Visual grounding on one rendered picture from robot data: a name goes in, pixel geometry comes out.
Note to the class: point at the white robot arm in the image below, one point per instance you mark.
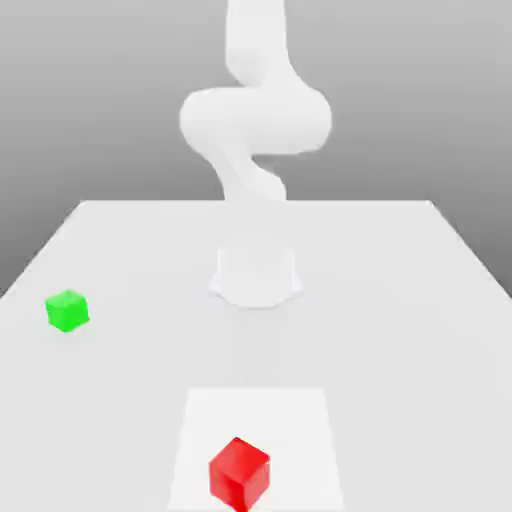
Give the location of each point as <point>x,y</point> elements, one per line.
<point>256,120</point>

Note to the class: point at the small green cube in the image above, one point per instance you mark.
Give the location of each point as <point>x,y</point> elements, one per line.
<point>66,311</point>

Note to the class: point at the small red cube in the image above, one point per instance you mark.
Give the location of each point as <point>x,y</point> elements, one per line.
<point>238,474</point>

